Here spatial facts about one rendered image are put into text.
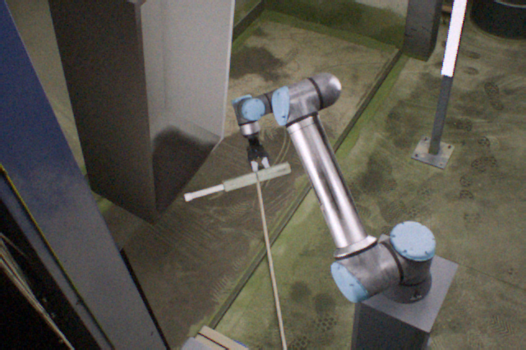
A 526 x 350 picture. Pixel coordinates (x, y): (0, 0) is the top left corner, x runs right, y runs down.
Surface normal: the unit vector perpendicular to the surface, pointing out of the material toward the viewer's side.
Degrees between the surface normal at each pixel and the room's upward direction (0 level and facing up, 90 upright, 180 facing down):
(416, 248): 5
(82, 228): 90
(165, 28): 90
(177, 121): 12
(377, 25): 90
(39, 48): 57
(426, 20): 90
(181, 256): 0
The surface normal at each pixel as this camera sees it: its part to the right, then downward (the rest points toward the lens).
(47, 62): 0.67, -0.07
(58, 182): 0.85, 0.34
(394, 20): -0.52, 0.67
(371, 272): 0.18, -0.13
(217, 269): -0.08, -0.66
